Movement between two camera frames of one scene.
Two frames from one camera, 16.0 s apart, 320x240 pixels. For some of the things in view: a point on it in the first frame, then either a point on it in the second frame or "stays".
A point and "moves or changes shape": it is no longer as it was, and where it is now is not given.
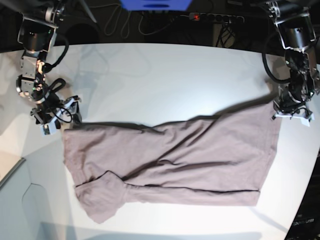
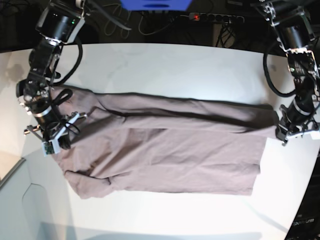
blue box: (156, 5) stays
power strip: (216, 18) stays
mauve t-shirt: (227, 157) moves or changes shape
